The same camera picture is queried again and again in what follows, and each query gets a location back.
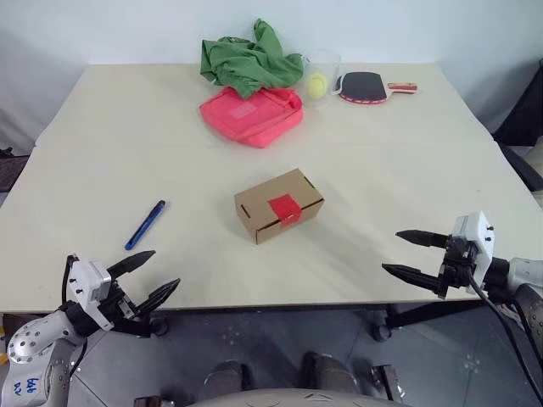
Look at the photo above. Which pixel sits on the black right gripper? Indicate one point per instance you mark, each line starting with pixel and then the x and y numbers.
pixel 458 263

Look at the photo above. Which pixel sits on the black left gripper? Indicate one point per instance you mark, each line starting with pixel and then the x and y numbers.
pixel 123 311

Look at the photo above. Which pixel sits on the cardboard box with red tape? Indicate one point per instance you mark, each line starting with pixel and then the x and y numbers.
pixel 271 186

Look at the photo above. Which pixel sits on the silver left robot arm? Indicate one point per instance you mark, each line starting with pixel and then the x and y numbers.
pixel 29 339

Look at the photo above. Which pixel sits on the black castor wheel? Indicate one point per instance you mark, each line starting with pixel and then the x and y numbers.
pixel 382 330
pixel 158 325

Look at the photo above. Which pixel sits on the black table leg bar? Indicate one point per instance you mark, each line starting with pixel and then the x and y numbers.
pixel 428 311

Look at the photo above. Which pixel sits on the dark brown block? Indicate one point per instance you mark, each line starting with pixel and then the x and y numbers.
pixel 386 381
pixel 152 402

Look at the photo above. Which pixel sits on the dark rounded grey shape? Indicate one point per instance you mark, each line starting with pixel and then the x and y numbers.
pixel 227 379
pixel 328 373

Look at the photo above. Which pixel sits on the black stand base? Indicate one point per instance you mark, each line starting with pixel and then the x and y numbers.
pixel 12 169

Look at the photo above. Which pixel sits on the black table tennis paddle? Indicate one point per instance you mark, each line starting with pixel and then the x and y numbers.
pixel 362 87

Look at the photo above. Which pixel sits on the grey robot torso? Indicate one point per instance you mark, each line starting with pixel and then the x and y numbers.
pixel 297 398

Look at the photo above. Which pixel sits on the pink fabric pouch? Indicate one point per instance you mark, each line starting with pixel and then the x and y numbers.
pixel 250 120

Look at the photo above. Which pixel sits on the yellow tennis ball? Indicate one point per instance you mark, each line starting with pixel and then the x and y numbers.
pixel 317 86

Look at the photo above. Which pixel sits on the clear plastic measuring cup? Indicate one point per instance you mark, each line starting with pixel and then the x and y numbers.
pixel 331 63

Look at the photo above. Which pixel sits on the crumpled green cloth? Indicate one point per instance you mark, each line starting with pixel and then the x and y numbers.
pixel 246 63

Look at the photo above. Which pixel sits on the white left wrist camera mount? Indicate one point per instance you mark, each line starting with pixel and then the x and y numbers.
pixel 87 284

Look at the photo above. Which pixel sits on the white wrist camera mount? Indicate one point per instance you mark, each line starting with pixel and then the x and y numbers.
pixel 87 284
pixel 475 229

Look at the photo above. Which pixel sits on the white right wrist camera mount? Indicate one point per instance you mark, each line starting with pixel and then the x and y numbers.
pixel 475 229

